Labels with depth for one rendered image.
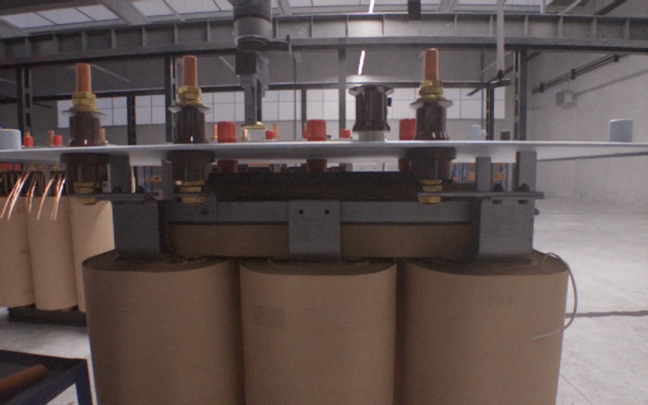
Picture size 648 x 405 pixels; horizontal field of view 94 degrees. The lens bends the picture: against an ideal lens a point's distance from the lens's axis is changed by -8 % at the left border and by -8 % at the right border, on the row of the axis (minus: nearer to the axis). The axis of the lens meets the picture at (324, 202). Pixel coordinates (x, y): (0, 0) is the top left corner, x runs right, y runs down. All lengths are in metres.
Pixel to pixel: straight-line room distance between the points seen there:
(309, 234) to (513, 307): 0.49
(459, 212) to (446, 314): 0.25
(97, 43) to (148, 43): 1.54
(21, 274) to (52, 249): 0.45
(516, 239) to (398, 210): 0.28
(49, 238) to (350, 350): 2.91
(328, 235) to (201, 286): 0.34
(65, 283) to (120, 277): 2.54
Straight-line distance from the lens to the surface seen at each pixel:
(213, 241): 0.93
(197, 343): 0.92
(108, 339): 1.00
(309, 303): 0.77
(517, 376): 0.95
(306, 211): 0.76
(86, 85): 0.97
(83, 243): 3.15
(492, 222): 0.83
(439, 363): 0.90
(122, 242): 0.94
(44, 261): 3.44
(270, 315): 0.80
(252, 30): 0.83
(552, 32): 10.81
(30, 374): 0.92
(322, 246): 0.77
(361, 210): 0.81
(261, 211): 0.83
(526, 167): 0.94
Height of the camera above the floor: 1.30
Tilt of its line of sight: 5 degrees down
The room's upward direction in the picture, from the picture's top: straight up
